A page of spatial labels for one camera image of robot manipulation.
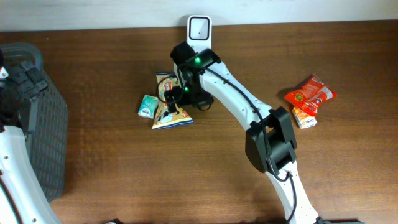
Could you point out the orange white small packet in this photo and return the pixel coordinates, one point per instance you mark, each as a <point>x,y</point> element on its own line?
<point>303,120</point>

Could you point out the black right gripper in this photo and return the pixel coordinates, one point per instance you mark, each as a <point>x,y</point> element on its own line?
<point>206,99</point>

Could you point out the yellow wet wipes pack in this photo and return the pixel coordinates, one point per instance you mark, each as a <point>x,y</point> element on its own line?
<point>163,119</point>

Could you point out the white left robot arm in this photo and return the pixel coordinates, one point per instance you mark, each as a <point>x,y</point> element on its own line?
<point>22,198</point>

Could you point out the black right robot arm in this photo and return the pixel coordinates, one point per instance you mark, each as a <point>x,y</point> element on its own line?
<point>270,139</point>

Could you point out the teal tissue pack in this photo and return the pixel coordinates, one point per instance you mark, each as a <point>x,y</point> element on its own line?
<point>148,106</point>

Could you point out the grey plastic mesh basket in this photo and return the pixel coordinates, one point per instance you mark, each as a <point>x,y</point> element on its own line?
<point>43,119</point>

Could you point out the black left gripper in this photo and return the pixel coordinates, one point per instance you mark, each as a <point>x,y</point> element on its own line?
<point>30,88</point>

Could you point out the red snack packet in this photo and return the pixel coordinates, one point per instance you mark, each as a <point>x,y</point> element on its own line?
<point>310,96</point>

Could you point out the white barcode scanner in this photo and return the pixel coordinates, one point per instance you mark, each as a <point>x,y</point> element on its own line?
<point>199,32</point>

